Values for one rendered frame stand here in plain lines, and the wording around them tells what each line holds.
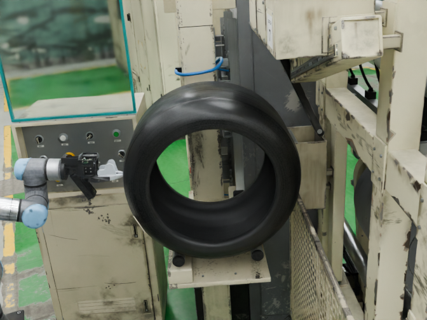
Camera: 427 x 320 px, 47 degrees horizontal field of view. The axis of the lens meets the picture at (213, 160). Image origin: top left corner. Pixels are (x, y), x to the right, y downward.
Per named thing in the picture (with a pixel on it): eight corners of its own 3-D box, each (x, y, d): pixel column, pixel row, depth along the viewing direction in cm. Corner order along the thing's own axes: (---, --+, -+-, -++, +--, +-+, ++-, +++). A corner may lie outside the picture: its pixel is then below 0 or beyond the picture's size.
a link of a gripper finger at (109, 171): (123, 165, 165) (95, 164, 165) (124, 181, 168) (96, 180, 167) (124, 161, 168) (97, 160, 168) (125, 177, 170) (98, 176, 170)
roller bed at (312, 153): (281, 190, 220) (281, 127, 209) (314, 188, 220) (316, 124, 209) (289, 211, 202) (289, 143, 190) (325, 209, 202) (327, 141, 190)
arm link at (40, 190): (25, 221, 166) (21, 191, 162) (27, 206, 176) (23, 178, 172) (49, 218, 168) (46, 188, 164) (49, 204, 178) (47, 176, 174)
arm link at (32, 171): (21, 176, 173) (19, 153, 170) (53, 177, 174) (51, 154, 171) (14, 186, 166) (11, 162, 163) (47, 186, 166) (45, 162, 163)
